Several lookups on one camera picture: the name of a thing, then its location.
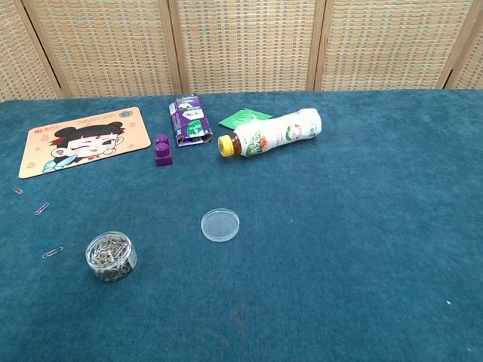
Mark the clear round plastic lid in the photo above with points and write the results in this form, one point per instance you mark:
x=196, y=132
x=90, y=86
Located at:
x=220, y=225

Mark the pink cartoon mouse pad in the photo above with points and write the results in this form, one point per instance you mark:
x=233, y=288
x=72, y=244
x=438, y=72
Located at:
x=124, y=132

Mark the silver paperclip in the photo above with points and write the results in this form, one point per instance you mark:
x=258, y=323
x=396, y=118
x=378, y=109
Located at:
x=42, y=209
x=53, y=252
x=18, y=191

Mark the yellow capped drink bottle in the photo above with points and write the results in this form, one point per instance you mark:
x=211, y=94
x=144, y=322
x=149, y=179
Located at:
x=279, y=132

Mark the green sachet packet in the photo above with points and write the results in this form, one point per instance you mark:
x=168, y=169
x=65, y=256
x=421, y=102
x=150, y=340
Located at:
x=235, y=118

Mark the purple milk carton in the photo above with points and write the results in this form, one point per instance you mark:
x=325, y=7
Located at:
x=188, y=120

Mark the purple toy block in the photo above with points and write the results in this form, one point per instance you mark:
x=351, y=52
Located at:
x=164, y=154

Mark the woven folding screen panel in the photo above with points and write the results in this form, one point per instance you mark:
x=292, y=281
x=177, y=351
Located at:
x=469, y=64
x=105, y=45
x=19, y=56
x=245, y=45
x=385, y=45

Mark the clear jar of paperclips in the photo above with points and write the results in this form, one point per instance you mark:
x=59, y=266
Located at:
x=111, y=258

